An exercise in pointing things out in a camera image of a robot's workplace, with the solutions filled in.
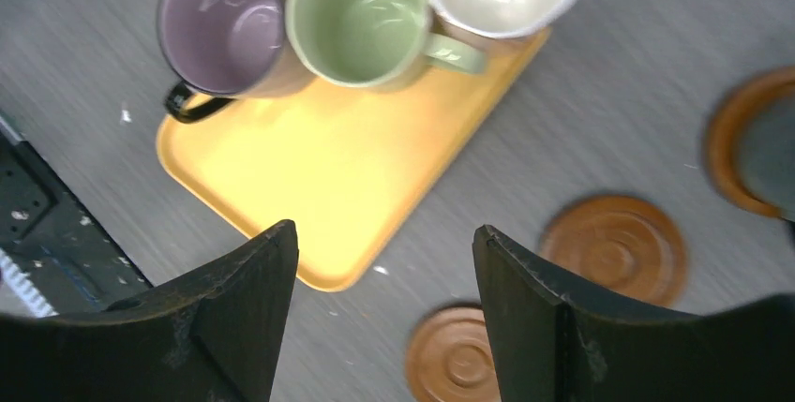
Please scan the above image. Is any dark grey green mug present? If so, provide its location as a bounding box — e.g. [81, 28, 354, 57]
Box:
[737, 97, 794, 221]

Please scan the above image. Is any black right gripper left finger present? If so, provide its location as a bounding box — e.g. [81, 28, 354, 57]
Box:
[1, 220, 299, 401]

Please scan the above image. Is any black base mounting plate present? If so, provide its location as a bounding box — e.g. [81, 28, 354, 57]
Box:
[1, 118, 152, 318]

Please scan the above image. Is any yellow plastic tray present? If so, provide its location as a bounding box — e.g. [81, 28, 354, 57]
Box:
[157, 0, 548, 291]

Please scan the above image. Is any light green mug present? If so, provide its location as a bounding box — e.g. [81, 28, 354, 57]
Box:
[286, 0, 488, 92]

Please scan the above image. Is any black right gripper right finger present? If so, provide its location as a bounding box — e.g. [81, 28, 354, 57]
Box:
[472, 225, 794, 401]

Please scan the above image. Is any brown wooden coaster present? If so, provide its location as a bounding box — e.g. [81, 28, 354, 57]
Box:
[404, 305, 501, 402]
[538, 194, 689, 307]
[703, 66, 794, 219]

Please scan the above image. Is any purple mug black handle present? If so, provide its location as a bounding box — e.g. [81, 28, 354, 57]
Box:
[157, 0, 314, 124]

